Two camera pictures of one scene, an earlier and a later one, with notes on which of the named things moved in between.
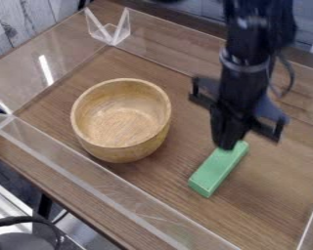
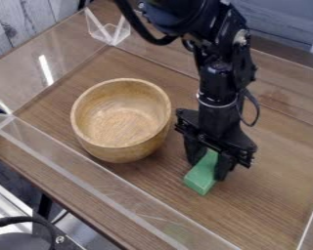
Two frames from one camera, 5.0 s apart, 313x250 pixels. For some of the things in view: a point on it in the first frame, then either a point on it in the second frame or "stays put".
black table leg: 45,206 stays put
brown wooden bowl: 120,119 stays put
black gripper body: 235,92 to 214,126
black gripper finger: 230,125 to 225,165
